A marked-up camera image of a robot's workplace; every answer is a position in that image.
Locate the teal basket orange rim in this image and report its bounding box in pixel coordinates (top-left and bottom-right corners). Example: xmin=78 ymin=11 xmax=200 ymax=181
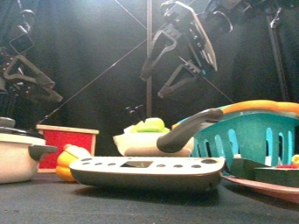
xmin=170 ymin=99 xmax=299 ymax=171

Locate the dark green sushi roll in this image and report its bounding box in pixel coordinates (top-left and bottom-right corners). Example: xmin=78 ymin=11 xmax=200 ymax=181
xmin=253 ymin=166 xmax=299 ymax=189
xmin=229 ymin=157 xmax=270 ymax=180

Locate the yellow toy pepper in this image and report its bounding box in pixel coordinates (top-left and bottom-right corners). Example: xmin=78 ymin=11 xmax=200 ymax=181
xmin=54 ymin=143 xmax=93 ymax=184

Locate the thin diagonal brace rod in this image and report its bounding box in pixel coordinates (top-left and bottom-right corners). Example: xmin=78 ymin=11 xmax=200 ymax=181
xmin=38 ymin=38 xmax=148 ymax=124
xmin=111 ymin=0 xmax=236 ymax=103

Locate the pink plate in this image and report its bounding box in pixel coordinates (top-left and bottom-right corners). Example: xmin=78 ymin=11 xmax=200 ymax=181
xmin=221 ymin=174 xmax=299 ymax=205

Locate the grey pot lid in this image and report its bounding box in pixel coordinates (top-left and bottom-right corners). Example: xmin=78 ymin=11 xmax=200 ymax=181
xmin=0 ymin=116 xmax=45 ymax=139

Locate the green toy lettuce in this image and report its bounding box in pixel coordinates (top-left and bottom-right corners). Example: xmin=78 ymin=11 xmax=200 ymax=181
xmin=122 ymin=116 xmax=173 ymax=135

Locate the red wooden box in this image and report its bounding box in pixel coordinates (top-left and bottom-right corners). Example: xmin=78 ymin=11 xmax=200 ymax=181
xmin=34 ymin=124 xmax=99 ymax=171

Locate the white pan grey handle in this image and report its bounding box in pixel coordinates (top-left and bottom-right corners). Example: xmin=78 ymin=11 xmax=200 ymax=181
xmin=111 ymin=108 xmax=224 ymax=158

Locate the vertical metal frame pole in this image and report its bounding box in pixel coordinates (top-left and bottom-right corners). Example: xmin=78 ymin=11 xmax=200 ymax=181
xmin=144 ymin=0 xmax=154 ymax=118

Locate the white toy pot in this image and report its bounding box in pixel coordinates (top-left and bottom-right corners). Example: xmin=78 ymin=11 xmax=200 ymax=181
xmin=0 ymin=133 xmax=59 ymax=186

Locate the red toy topping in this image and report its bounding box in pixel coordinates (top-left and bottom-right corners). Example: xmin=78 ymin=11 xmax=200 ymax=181
xmin=274 ymin=164 xmax=299 ymax=170

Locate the small black clip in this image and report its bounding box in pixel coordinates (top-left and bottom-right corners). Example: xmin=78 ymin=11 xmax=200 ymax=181
xmin=125 ymin=104 xmax=145 ymax=118

